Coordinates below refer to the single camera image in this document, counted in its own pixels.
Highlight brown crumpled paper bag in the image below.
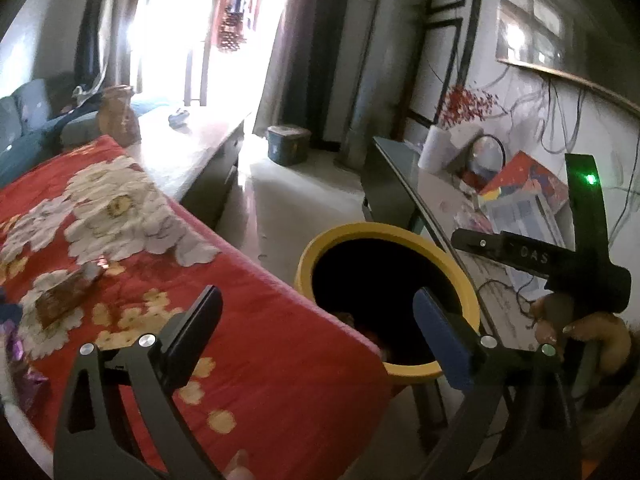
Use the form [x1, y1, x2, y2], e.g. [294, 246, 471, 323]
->
[97, 85, 142, 147]

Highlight person's right hand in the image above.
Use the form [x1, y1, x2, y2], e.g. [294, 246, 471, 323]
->
[530, 295, 632, 376]

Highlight white printed papers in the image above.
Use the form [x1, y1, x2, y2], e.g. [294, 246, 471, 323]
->
[485, 192, 561, 251]

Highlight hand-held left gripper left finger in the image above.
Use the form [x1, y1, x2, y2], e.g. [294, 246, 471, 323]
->
[52, 285, 226, 480]

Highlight covered standing air conditioner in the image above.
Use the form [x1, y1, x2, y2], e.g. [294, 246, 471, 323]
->
[340, 0, 436, 171]

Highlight grey curtain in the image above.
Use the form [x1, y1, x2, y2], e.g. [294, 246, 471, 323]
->
[252, 0, 351, 136]

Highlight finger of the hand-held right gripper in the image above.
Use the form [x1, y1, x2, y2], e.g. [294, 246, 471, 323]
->
[451, 227, 506, 262]

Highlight grey-green tin box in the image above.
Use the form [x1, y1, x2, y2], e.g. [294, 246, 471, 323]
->
[266, 125, 311, 166]

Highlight large framed wall mirror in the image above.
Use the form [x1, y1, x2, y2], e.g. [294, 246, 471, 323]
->
[495, 0, 640, 111]

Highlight purple snack wrapper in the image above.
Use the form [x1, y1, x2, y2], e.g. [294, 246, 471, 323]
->
[0, 320, 48, 411]

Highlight glass tv stand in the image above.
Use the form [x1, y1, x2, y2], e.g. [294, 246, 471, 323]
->
[360, 135, 581, 351]

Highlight red floral blanket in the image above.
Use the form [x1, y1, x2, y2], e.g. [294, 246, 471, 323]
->
[0, 135, 396, 480]

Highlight person's right forearm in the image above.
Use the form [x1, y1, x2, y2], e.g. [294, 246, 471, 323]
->
[575, 330, 640, 466]

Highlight hanging laundry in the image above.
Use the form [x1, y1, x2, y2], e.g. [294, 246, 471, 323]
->
[215, 0, 263, 53]

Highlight blue sofa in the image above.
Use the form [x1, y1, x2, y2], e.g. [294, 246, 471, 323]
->
[0, 77, 101, 186]

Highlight glass balcony door frame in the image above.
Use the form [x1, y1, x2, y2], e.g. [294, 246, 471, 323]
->
[130, 0, 281, 106]

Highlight red berry branches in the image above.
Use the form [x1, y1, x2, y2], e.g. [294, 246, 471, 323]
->
[440, 85, 508, 128]

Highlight brown snack wrapper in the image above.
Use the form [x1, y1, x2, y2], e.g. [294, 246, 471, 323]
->
[37, 265, 103, 328]

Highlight person's left hand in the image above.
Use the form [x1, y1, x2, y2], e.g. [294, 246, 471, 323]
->
[223, 449, 251, 480]

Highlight wooden coffee table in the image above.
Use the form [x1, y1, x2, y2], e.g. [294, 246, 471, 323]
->
[60, 105, 251, 231]

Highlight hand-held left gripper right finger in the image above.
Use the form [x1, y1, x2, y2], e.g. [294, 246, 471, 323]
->
[412, 287, 583, 480]

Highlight yellow trash bin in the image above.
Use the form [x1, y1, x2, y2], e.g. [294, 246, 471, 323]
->
[294, 222, 482, 386]

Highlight dark blue curtain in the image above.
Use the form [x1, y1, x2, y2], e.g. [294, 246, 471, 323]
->
[75, 0, 131, 91]

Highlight red illustrated book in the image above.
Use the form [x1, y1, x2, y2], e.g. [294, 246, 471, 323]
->
[477, 150, 571, 211]

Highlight round black-rimmed mirror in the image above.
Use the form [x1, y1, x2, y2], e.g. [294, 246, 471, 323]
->
[467, 135, 506, 183]

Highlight white paper roll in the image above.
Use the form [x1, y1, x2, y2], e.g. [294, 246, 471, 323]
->
[417, 125, 453, 171]

